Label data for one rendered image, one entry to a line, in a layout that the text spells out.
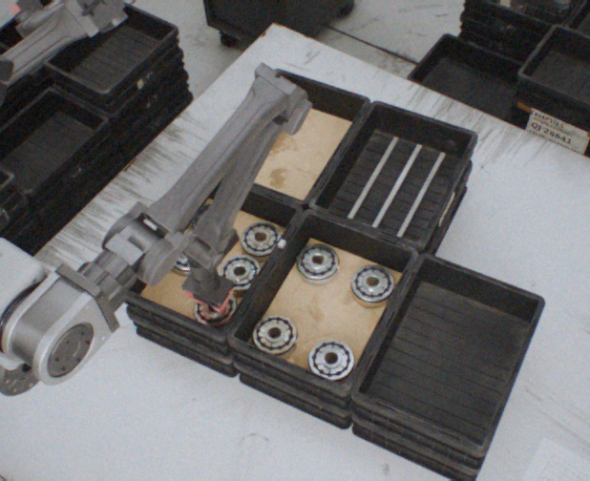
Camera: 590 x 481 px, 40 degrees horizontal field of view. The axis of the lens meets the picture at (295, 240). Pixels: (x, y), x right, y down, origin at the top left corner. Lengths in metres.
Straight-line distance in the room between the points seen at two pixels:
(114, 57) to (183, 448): 1.63
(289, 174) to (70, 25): 0.88
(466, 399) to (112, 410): 0.83
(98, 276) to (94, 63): 1.92
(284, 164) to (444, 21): 1.86
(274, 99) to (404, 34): 2.47
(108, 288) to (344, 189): 1.01
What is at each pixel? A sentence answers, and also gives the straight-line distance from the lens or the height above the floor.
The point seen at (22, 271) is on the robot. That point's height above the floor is 1.53.
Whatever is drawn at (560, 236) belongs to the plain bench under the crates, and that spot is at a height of 0.70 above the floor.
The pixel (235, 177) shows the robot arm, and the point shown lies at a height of 1.32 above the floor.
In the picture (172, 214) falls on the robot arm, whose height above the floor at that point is 1.47.
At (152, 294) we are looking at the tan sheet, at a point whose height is 0.83.
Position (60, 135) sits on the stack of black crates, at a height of 0.38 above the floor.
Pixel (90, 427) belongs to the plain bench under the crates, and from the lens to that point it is 2.03.
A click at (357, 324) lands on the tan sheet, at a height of 0.83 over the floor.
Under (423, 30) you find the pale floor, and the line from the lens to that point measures 3.84.
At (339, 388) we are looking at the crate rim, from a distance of 1.72.
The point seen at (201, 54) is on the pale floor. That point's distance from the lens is 3.77.
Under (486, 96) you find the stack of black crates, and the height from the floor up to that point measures 0.27.
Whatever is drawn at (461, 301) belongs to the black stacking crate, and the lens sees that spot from 1.95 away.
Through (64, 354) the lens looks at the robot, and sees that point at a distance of 1.24.
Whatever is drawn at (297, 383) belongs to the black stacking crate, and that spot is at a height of 0.84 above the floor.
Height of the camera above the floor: 2.50
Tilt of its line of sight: 55 degrees down
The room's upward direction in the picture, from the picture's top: 5 degrees counter-clockwise
